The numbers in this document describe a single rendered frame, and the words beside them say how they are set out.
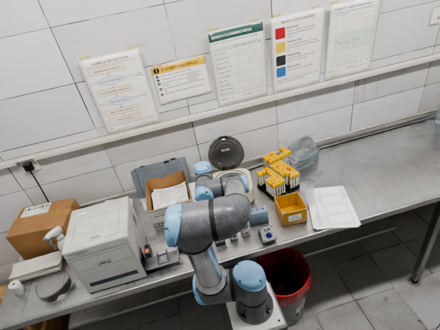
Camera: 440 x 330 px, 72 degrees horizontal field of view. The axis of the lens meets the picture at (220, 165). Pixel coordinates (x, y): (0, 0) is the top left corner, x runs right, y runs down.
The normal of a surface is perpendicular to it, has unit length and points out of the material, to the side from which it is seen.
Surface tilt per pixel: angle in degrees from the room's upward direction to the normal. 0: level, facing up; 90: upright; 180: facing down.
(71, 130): 90
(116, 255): 90
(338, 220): 1
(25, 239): 88
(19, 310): 0
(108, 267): 90
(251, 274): 7
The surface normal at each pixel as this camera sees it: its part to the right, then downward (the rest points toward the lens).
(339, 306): -0.15, -0.80
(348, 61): 0.28, 0.58
